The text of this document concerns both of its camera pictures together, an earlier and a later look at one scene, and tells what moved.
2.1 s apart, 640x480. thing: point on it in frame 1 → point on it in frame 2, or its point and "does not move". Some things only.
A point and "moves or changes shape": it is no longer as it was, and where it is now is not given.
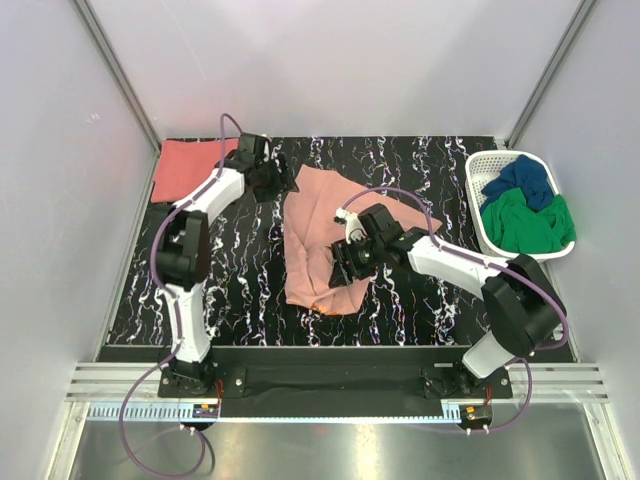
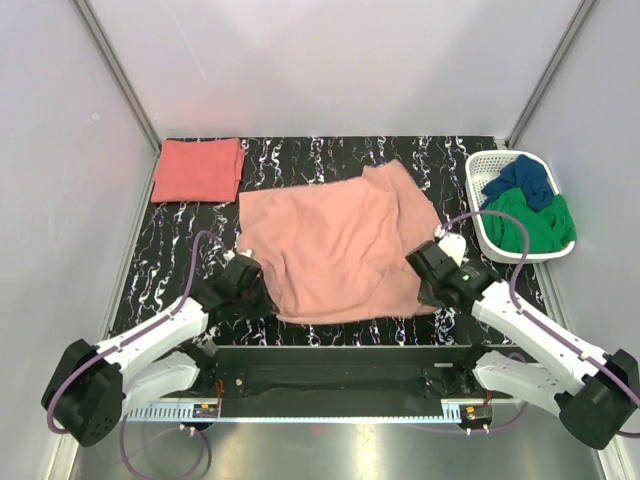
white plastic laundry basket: (484, 167) does not move
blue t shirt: (525, 173) does not move
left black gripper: (282, 181) → (266, 306)
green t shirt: (510, 224) does not move
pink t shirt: (312, 198) moves or changes shape
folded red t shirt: (182, 162) does not move
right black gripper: (342, 253) → (425, 298)
